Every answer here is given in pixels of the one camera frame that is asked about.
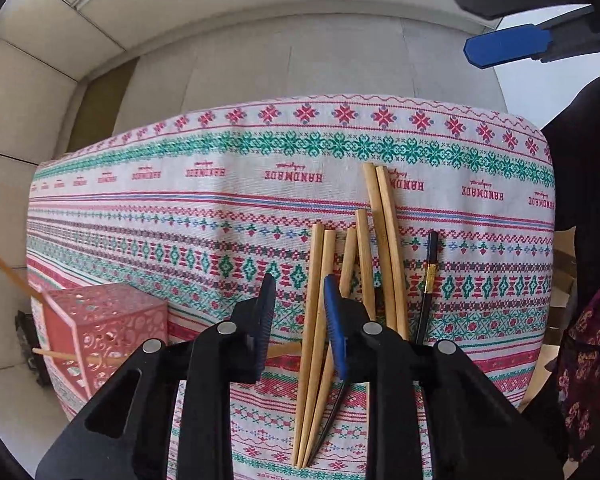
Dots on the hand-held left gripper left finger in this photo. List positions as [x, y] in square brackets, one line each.
[266, 310]

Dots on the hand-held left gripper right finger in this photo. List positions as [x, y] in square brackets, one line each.
[331, 310]

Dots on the wooden chopstick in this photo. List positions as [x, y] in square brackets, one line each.
[378, 240]
[2, 266]
[328, 255]
[80, 356]
[364, 260]
[349, 255]
[394, 260]
[312, 310]

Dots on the black chopstick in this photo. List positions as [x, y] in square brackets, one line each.
[430, 260]
[330, 420]

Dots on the pink perforated utensil holder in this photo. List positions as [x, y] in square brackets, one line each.
[105, 320]

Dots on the patterned woven tablecloth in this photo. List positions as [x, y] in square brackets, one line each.
[205, 220]

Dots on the dark object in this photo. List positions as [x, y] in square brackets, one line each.
[30, 340]

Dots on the dark floral garment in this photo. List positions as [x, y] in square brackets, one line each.
[595, 360]

